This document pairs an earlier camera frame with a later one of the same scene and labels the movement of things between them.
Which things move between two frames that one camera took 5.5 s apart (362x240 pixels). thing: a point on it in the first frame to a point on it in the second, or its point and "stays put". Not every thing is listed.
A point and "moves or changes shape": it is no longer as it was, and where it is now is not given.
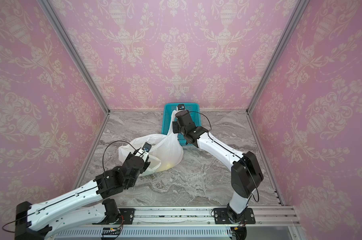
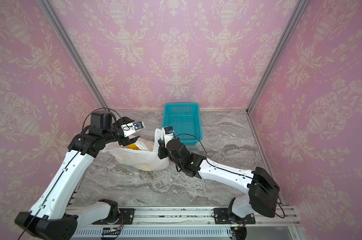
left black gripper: (146, 164) to (126, 141)
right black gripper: (180, 113) to (162, 149)
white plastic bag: (166, 153) moves or changes shape
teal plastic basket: (194, 109) stays put
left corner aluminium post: (63, 35) stays put
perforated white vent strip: (150, 232) stays put
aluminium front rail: (281, 216) stays put
